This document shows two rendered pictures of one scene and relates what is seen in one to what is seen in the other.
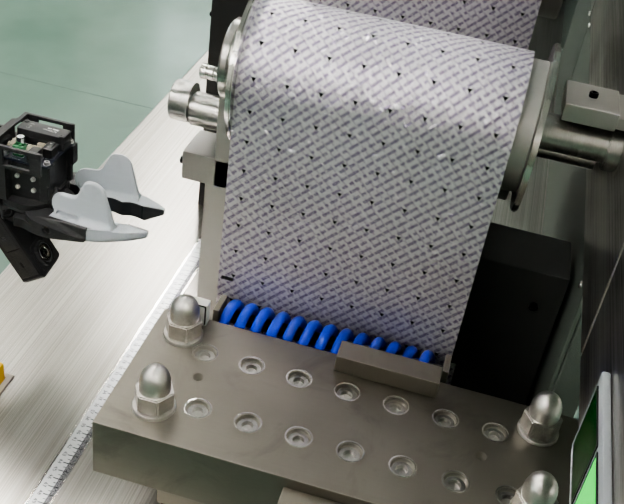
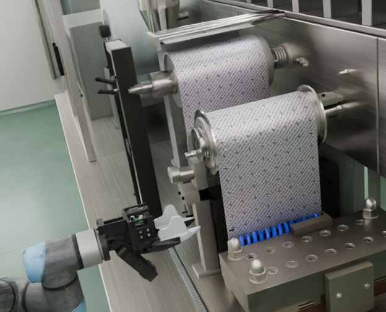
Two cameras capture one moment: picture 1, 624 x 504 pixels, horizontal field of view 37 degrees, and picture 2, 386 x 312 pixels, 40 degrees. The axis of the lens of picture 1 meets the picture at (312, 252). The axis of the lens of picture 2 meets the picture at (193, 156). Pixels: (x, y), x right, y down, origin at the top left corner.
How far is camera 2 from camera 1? 58 cm
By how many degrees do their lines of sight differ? 24
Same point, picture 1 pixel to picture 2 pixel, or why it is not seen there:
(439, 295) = (310, 190)
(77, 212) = (171, 233)
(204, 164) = (194, 194)
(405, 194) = (287, 157)
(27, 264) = (151, 272)
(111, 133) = not seen: outside the picture
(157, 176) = not seen: hidden behind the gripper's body
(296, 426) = (307, 255)
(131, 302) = (171, 279)
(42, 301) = (138, 299)
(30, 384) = not seen: outside the picture
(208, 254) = (203, 233)
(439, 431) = (346, 231)
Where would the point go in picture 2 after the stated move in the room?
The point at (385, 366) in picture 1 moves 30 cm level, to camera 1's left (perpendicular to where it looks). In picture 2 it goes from (311, 223) to (192, 273)
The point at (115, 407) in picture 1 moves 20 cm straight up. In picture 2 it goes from (247, 286) to (235, 196)
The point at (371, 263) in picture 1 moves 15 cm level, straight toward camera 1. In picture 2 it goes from (283, 191) to (322, 218)
